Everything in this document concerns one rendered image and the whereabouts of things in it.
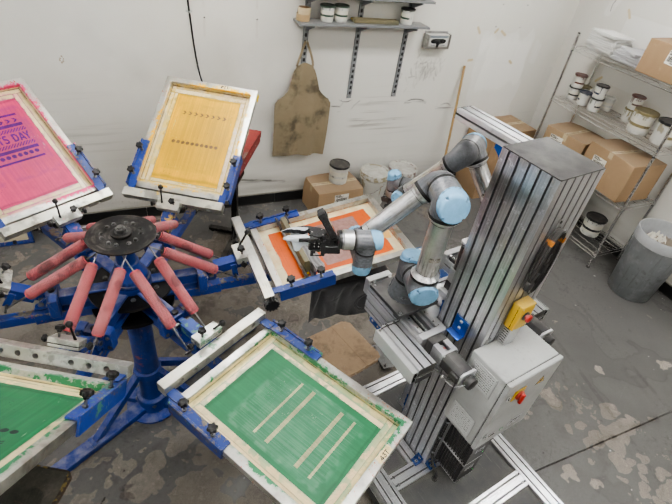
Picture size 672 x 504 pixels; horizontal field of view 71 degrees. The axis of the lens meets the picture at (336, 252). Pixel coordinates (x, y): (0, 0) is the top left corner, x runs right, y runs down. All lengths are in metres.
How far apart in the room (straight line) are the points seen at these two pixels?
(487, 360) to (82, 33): 3.38
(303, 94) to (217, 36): 0.87
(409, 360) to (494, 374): 0.34
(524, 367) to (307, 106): 3.11
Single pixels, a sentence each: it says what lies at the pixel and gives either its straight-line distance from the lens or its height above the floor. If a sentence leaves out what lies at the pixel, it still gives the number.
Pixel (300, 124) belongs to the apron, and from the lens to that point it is 4.52.
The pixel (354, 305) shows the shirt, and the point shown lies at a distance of 2.78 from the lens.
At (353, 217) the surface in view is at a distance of 2.85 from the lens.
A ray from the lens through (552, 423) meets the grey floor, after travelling 3.68.
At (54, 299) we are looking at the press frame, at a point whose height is 1.05.
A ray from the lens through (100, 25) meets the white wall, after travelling 4.02.
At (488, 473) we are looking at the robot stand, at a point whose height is 0.21.
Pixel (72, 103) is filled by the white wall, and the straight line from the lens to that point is 4.20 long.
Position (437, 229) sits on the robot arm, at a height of 1.74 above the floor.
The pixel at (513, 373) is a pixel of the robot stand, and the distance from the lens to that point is 2.07.
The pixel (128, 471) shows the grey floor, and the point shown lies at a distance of 3.08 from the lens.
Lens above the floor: 2.68
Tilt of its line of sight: 38 degrees down
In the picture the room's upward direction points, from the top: 9 degrees clockwise
